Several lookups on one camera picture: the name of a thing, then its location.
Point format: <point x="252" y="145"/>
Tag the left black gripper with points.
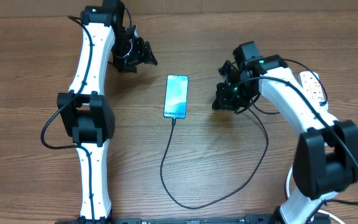
<point x="142" y="49"/>

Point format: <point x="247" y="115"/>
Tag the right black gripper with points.
<point x="225" y="102"/>

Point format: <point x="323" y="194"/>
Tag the Samsung Galaxy smartphone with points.
<point x="176" y="96"/>

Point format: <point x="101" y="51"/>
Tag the white power strip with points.
<point x="310" y="83"/>

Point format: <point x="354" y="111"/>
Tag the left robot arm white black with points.
<point x="86" y="114"/>

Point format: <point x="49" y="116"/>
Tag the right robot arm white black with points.
<point x="326" y="158"/>

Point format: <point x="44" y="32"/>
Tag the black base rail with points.
<point x="191" y="220"/>

